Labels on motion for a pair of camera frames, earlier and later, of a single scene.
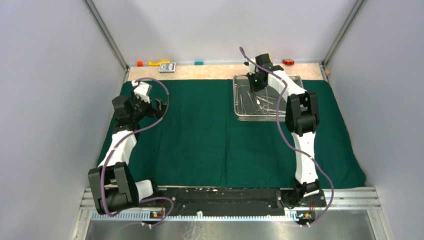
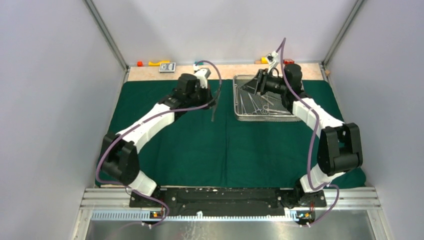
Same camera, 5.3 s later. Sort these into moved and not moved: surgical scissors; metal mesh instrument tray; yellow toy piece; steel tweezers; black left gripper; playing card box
Moved: black left gripper; steel tweezers
Not moved: playing card box; surgical scissors; yellow toy piece; metal mesh instrument tray
